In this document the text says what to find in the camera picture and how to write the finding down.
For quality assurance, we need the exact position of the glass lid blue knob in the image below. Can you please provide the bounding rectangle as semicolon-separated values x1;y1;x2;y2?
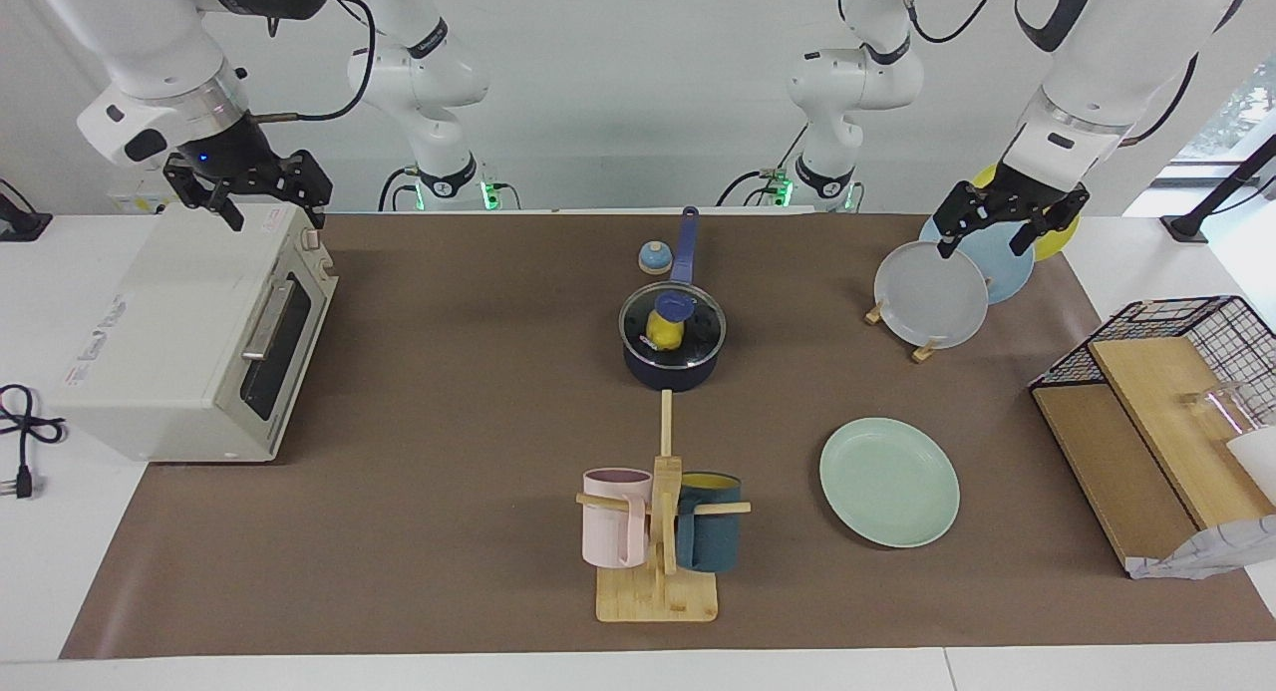
618;282;727;369

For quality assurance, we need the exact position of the yellow potato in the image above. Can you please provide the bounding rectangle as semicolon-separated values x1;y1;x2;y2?
645;307;689;351

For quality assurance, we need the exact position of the yellow plate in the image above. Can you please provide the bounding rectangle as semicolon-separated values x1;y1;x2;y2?
972;163;1081;263

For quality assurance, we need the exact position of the light blue plate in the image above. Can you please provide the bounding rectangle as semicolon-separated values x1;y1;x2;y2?
919;212;1036;305

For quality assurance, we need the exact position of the grey plate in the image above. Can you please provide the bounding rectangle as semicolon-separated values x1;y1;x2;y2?
874;240;990;351

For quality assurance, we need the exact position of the wooden plate rack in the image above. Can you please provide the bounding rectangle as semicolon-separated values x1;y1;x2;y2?
864;297;943;364

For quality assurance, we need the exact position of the green plate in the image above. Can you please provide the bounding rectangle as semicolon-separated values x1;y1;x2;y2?
819;417;961;549

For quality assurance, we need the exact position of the white power strip box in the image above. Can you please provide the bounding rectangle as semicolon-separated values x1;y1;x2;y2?
108;168;215;213

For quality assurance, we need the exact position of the beige toaster oven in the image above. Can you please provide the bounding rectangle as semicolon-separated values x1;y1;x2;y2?
50;200;340;465

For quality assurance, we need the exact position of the light wooden board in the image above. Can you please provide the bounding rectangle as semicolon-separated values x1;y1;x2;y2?
1089;337;1276;530

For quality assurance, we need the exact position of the brown wooden board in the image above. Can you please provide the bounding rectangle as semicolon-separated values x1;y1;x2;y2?
1033;384;1202;572

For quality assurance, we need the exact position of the brown table mat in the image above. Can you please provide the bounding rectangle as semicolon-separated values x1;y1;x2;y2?
58;212;1276;660

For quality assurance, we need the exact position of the clear glass measuring cup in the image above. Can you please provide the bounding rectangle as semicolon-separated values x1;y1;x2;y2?
1181;380;1276;443

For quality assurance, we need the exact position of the white plastic cup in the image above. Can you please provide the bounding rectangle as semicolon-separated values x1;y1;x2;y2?
1226;427;1276;503

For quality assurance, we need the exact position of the white patterned paper sheet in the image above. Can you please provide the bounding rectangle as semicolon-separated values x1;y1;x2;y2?
1126;515;1276;580

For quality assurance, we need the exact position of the teal mug yellow inside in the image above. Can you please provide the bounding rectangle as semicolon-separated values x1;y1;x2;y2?
675;472;743;573

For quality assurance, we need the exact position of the pink mug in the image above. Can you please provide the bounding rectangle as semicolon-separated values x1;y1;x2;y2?
582;468;654;569

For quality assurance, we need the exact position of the wooden mug tree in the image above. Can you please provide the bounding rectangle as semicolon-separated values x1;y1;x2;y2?
576;390;752;624

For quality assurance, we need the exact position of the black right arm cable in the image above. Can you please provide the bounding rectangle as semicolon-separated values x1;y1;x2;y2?
249;0;377;124

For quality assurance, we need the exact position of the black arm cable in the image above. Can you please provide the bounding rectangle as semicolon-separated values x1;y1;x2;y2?
249;0;377;124
895;0;1197;149

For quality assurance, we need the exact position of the black camera stand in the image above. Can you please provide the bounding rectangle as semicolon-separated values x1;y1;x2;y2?
1161;133;1276;243

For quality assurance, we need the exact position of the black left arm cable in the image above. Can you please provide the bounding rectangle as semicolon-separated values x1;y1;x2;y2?
895;0;1197;149

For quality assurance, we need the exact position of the black wire basket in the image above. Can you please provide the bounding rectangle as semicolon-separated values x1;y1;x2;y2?
1029;295;1276;443

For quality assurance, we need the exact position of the dark blue pot purple handle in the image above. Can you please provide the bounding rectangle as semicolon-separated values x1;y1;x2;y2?
618;205;729;393

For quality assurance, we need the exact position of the black power cord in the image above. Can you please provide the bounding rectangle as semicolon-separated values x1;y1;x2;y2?
0;384;66;501

